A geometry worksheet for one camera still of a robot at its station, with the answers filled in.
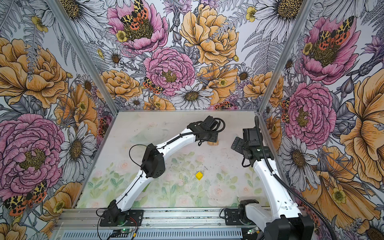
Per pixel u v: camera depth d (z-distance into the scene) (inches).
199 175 34.3
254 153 20.8
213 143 39.1
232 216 29.3
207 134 31.3
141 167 25.5
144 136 42.3
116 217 25.1
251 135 23.5
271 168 18.6
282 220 15.2
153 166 23.9
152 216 30.0
